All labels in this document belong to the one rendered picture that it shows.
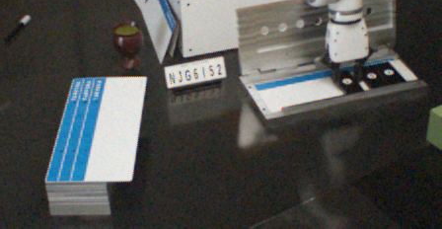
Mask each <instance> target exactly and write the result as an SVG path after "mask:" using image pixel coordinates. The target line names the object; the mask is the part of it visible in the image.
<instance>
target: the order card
mask: <svg viewBox="0 0 442 229"><path fill-rule="evenodd" d="M164 69H165V73H166V81H167V85H168V88H174V87H177V86H183V85H187V84H194V83H197V82H204V81H207V80H215V79H218V78H225V77H226V71H225V66H224V57H223V56H220V57H216V58H212V59H205V60H201V61H195V62H191V63H185V64H181V65H174V66H170V67H165V68H164Z"/></svg>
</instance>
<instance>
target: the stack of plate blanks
mask: <svg viewBox="0 0 442 229"><path fill-rule="evenodd" d="M84 79H85V78H83V79H74V80H73V81H72V86H71V88H70V93H69V95H68V100H67V103H66V107H65V110H64V115H63V118H62V122H61V123H60V129H59V131H58V136H57V138H56V143H55V146H54V150H53V153H52V158H51V160H50V165H49V167H48V172H47V175H46V180H45V183H46V191H47V194H48V201H49V208H50V215H80V214H84V215H111V210H112V208H111V206H112V202H113V198H114V190H115V186H116V182H73V183H60V182H59V181H58V176H59V173H60V168H61V165H62V160H63V157H64V153H65V150H66V144H67V142H68V136H69V134H70V129H71V126H72V121H73V118H74V116H75V111H76V109H77V103H78V101H79V96H80V93H81V88H82V85H83V80H84Z"/></svg>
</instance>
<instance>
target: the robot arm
mask: <svg viewBox="0 0 442 229"><path fill-rule="evenodd" d="M306 2H307V3H308V4H309V5H312V6H314V7H322V6H325V5H329V17H330V18H331V20H330V21H329V23H328V26H327V38H326V50H325V52H324V53H323V55H322V56H321V58H320V59H319V61H321V63H323V64H324V65H326V66H327V67H328V68H329V69H331V73H332V81H333V83H334V84H336V85H337V87H340V86H341V75H340V72H339V64H340V62H343V61H350V60H355V62H356V64H354V78H355V79H356V81H357V82H359V83H360V82H362V67H364V63H366V61H367V60H368V59H369V57H371V54H373V52H375V50H373V48H371V46H370V45H369V40H368V36H367V31H366V24H365V22H364V18H362V0H306ZM328 58H331V63H330V62H328V61H327V59H328Z"/></svg>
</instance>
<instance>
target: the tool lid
mask: <svg viewBox="0 0 442 229"><path fill-rule="evenodd" d="M369 7H370V8H371V13H370V14H369V15H366V14H365V11H366V9H367V8H369ZM235 14H236V22H237V40H238V49H239V65H240V73H241V74H242V75H246V74H249V70H252V69H259V71H266V70H269V69H276V71H275V73H279V72H282V71H289V70H293V69H298V64H300V63H308V62H311V61H315V57H317V56H322V55H323V53H324V52H325V50H326V38H327V26H328V23H329V21H330V20H331V18H330V17H329V5H325V6H322V7H314V6H312V5H309V4H308V3H307V2H306V0H282V1H279V2H270V3H267V4H263V5H255V6H252V7H244V8H240V9H235ZM316 17H321V21H320V22H319V23H318V24H315V22H314V21H315V18H316ZM362 18H364V22H365V24H366V31H367V36H368V40H369V45H370V46H371V48H373V49H376V48H379V44H386V45H388V46H394V45H396V0H362ZM300 20H302V21H303V26H302V27H301V28H298V27H297V26H296V24H297V22H298V21H300ZM280 24H285V30H283V31H281V30H280V29H279V25H280ZM263 27H268V31H267V32H266V34H262V33H261V31H260V30H261V29H262V28H263Z"/></svg>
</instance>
